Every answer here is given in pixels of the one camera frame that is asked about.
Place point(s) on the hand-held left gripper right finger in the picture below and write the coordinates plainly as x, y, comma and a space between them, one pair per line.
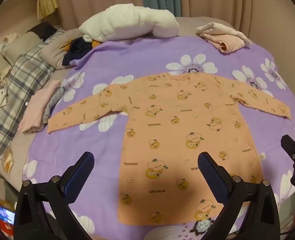
211, 177

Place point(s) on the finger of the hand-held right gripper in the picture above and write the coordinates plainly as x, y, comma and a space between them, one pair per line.
293, 150

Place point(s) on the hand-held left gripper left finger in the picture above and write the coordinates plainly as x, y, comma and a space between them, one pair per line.
80, 177

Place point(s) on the orange cartoon print shirt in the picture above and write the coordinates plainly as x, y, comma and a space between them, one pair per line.
170, 140

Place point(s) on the smartphone with lit screen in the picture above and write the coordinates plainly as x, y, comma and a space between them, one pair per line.
3, 214

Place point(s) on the grey plaid blanket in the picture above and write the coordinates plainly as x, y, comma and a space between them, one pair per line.
20, 80

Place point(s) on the pink folded garment with sleeve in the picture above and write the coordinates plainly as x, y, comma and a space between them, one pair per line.
227, 42

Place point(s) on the grey pillow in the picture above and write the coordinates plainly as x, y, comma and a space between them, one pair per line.
55, 52

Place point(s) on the dark navy cloth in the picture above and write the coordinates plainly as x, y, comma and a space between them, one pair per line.
76, 50

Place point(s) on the purple floral bedsheet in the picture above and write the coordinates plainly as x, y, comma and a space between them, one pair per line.
127, 57

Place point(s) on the gold hair clip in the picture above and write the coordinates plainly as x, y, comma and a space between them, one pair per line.
65, 44

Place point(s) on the orange plush piece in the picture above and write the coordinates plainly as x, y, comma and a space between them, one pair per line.
95, 44

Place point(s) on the cream folded cloth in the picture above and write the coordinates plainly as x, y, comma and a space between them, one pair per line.
220, 27

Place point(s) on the beige pillow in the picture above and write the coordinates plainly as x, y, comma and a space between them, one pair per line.
20, 46

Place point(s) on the black cushion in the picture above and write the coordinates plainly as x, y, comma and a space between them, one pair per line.
43, 28

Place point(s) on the white fluffy pillow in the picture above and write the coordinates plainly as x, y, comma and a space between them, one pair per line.
127, 22

